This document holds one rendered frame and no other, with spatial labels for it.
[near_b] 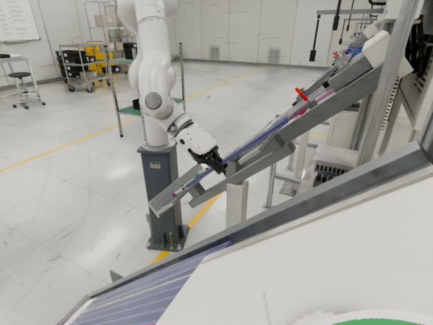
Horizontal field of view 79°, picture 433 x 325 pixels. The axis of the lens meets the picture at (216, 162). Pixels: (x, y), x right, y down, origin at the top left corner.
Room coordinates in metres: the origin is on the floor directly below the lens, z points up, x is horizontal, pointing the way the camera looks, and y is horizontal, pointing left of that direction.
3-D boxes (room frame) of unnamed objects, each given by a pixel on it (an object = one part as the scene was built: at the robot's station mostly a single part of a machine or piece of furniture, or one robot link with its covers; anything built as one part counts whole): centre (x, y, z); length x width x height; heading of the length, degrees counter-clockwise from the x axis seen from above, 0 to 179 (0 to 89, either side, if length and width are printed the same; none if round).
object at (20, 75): (4.75, 3.42, 0.28); 0.54 x 0.52 x 0.57; 85
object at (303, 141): (1.95, -0.71, 0.39); 0.24 x 0.24 x 0.78; 62
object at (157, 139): (1.36, 0.33, 0.79); 0.19 x 0.19 x 0.18
